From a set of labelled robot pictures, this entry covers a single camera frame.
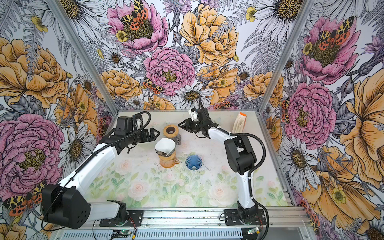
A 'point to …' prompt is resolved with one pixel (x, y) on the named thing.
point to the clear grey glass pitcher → (177, 139)
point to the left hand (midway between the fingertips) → (152, 138)
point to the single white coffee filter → (165, 145)
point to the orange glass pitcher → (169, 164)
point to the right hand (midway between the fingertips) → (180, 129)
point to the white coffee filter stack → (239, 124)
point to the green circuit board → (120, 233)
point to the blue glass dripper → (194, 162)
